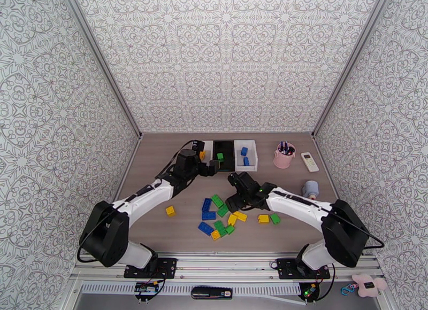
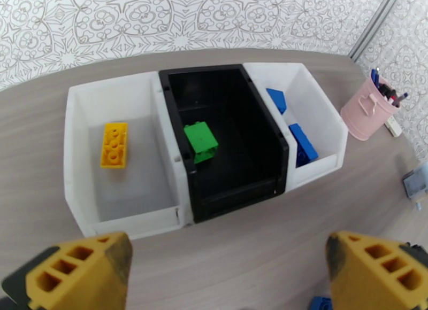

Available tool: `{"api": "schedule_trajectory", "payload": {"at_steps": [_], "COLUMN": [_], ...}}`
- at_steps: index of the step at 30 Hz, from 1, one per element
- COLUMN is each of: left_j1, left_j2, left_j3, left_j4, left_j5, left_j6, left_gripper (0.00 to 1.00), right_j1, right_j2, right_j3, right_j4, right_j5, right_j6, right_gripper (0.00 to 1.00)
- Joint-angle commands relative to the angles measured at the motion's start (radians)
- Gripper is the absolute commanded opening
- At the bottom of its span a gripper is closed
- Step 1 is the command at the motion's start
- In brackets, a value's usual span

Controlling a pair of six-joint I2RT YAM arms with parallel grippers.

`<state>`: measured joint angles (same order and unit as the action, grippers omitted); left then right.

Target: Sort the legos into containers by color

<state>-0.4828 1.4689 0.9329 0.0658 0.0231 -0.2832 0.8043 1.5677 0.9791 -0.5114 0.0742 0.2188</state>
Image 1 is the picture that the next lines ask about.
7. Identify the white plastic bin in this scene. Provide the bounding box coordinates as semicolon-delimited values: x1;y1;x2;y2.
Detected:
191;139;214;163
234;139;259;172

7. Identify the black plastic bin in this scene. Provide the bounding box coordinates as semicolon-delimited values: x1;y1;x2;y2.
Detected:
212;139;235;172

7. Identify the pink metal bucket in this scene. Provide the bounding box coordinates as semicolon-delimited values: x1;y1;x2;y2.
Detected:
273;142;297;169

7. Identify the blue-grey cylinder pink end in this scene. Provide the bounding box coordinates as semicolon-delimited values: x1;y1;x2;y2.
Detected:
302;180;319;199

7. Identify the white remote control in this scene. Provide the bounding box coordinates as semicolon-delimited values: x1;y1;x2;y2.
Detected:
300;152;320;173

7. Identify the black device with label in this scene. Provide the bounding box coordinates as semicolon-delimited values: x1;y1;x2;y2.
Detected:
191;286;233;300

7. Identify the circuit board green light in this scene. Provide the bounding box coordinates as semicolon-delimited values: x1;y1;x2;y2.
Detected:
298;282;320;302

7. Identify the small circuit board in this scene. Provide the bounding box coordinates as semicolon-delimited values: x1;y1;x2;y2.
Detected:
134;282;160;295

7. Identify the pink plush toy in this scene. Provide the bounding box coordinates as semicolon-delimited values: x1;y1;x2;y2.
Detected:
351;274;388;298

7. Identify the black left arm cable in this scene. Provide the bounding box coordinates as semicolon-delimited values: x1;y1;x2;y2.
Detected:
159;140;195;183

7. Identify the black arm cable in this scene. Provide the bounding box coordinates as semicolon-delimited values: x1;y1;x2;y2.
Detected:
331;208;386;251
159;140;195;183

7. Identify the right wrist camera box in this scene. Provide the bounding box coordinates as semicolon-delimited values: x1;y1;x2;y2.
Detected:
228;172;256;195

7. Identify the aluminium mounting rail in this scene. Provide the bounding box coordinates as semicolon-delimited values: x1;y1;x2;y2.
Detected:
70;251;385;283

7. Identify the aluminium side rail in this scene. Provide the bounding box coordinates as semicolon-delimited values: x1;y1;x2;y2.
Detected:
311;134;343;206
110;134;143;206

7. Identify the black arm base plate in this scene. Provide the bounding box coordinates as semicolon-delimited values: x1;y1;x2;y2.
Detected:
277;258;331;281
124;258;178;280

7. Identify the white slotted cable duct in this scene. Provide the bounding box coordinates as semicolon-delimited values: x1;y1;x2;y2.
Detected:
81;283;302;295

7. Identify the black base cable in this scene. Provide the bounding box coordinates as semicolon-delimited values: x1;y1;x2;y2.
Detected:
316;263;337;301

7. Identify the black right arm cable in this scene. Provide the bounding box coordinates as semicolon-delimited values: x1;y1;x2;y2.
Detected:
331;208;386;251

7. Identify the aluminium corner post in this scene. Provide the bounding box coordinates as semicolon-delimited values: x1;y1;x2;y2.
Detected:
57;0;143;140
311;0;399;140

